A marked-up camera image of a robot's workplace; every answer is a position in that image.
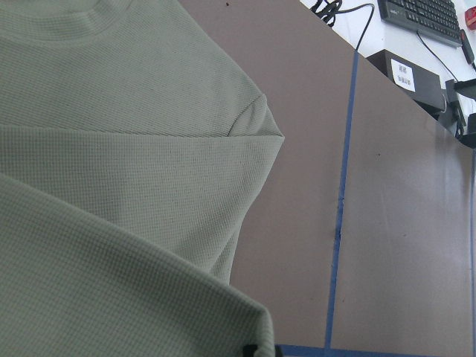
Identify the black box with label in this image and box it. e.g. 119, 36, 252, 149
367, 49, 446, 115

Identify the black keyboard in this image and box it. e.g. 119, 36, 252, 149
377, 0, 462, 48

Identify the olive green long-sleeve shirt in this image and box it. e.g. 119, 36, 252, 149
1, 1, 283, 356

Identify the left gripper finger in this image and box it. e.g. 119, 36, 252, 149
242, 344, 258, 357

